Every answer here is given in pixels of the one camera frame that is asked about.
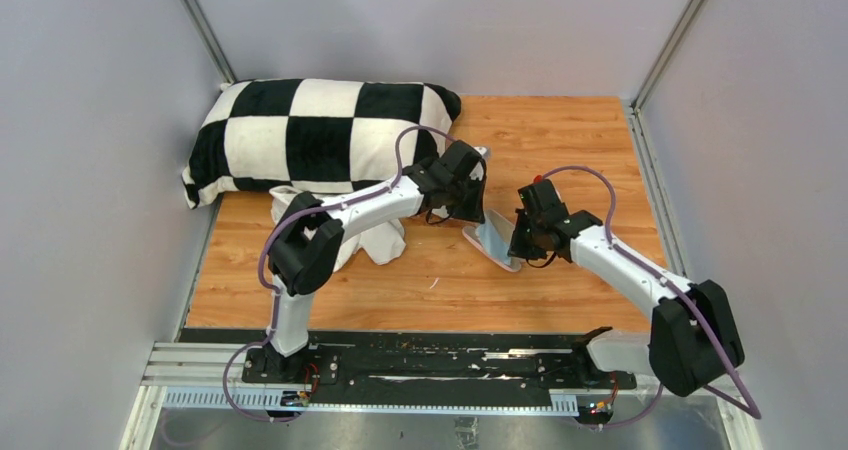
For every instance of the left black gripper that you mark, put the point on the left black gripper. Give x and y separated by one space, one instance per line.
474 212

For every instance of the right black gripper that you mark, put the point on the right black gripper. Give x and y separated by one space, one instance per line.
518 247

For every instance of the pink glasses case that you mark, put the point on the pink glasses case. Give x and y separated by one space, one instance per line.
505 227

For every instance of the light blue cleaning cloth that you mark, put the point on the light blue cleaning cloth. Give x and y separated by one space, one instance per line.
492 242

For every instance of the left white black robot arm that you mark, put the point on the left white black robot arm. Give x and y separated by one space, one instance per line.
301 252

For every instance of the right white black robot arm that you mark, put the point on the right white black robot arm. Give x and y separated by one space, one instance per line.
693 338

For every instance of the white crumpled cloth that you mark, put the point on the white crumpled cloth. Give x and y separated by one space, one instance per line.
382 244

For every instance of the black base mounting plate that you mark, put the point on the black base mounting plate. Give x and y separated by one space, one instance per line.
448 370

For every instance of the black white checkered pillow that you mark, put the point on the black white checkered pillow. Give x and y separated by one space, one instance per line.
316 135

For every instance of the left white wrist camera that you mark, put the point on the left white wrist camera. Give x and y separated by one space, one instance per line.
484 151

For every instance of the right aluminium frame post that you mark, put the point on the right aluminium frame post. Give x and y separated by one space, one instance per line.
676 37

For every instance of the aluminium frame post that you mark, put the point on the aluminium frame post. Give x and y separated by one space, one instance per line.
676 37
209 40

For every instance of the aluminium slotted rail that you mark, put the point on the aluminium slotted rail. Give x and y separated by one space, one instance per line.
205 372

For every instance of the left aluminium frame post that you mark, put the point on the left aluminium frame post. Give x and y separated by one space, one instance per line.
209 40

